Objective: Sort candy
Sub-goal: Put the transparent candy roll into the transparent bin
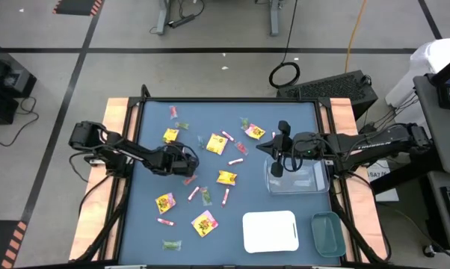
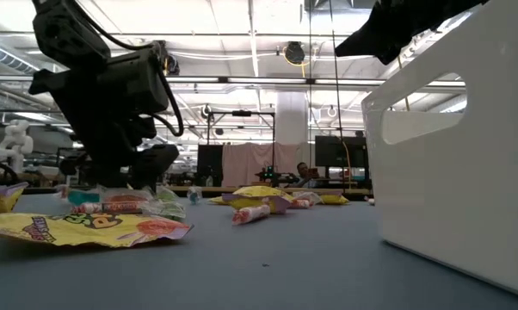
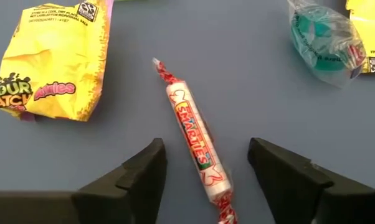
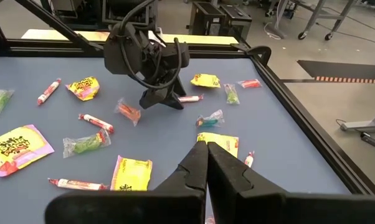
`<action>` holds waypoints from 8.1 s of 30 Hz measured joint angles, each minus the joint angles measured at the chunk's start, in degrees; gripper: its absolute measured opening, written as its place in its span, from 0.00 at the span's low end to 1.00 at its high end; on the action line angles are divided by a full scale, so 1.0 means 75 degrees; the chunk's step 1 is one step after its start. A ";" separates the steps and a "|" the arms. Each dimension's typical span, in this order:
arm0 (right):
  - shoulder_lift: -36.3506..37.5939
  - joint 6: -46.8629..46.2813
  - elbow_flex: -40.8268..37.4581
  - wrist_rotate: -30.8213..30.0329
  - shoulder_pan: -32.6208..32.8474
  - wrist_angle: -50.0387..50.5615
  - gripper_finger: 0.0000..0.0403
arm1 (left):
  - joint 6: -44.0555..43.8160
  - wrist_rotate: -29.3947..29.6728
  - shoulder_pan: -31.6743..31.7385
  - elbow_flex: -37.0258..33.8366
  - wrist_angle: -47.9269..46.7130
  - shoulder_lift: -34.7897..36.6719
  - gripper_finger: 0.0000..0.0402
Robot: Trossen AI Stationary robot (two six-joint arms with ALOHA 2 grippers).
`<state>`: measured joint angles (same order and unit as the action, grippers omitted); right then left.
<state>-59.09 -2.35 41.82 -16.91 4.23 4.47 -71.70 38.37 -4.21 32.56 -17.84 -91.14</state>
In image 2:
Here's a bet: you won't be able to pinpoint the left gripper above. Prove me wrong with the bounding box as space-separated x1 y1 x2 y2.
28 45 182 193

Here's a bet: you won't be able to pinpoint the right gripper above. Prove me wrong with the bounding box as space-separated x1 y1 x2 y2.
334 0 488 65

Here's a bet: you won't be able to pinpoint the large yellow pink candy packet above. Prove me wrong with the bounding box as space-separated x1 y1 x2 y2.
0 211 194 249

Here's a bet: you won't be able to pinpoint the green candy clear wrapper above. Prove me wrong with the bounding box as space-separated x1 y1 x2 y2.
140 195 188 221
155 184 181 202

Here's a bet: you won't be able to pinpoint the teal candy clear wrapper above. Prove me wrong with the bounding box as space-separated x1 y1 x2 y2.
52 183 103 207

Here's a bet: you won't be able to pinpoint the blue candy clear wrapper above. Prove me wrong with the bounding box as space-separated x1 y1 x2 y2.
186 186 204 206

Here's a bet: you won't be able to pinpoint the red candy clear wrapper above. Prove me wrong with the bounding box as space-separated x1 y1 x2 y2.
292 190 324 206

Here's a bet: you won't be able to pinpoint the pink cloth curtain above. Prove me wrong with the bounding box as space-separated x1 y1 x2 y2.
222 142 311 187

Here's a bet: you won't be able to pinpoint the long light strip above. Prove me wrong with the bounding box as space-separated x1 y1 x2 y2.
0 73 469 87

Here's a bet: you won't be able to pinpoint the wide black monitor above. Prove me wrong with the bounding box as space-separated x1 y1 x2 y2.
313 135 368 180

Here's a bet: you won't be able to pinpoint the black device green lights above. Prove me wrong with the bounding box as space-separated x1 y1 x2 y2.
254 165 301 187

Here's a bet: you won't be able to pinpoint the person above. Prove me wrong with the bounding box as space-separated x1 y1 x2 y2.
289 161 324 189

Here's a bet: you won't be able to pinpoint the white plastic bin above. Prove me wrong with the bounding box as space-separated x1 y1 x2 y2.
361 0 518 298

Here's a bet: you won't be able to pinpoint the yellow hanging cable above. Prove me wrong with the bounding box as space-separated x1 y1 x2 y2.
396 55 411 112

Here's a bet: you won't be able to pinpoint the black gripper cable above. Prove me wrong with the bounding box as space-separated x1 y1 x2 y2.
69 0 186 138

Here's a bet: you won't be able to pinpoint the black cable reel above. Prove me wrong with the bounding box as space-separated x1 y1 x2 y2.
283 40 306 65
163 40 182 77

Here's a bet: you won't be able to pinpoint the black camera stand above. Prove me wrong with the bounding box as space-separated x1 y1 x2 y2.
205 108 277 187

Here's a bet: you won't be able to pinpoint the black curved cable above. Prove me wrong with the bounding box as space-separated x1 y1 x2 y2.
0 158 22 186

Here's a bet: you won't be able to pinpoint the thin yellow cable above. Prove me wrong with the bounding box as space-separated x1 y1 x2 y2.
339 139 354 190

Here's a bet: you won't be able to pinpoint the gray ventilation duct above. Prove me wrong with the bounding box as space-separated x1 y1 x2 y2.
0 40 40 75

